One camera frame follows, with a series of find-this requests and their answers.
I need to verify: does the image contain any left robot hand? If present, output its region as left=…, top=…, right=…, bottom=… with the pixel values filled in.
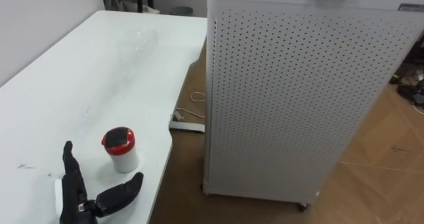
left=54, top=140, right=144, bottom=224

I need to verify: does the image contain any white cup with red lid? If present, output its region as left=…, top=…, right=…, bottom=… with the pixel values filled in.
left=101, top=127, right=140, bottom=174

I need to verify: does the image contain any white desk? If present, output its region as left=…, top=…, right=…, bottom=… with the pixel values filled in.
left=0, top=10, right=208, bottom=224

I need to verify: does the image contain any white power strip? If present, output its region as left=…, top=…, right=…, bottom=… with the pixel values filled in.
left=168, top=113, right=206, bottom=134

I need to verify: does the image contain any grey round bin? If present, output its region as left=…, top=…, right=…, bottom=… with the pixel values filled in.
left=170, top=5, right=194, bottom=17

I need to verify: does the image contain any white perforated air purifier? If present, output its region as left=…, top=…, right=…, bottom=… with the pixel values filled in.
left=201, top=0, right=424, bottom=213

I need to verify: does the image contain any white floor cable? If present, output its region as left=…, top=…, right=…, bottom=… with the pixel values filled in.
left=175, top=91, right=207, bottom=119

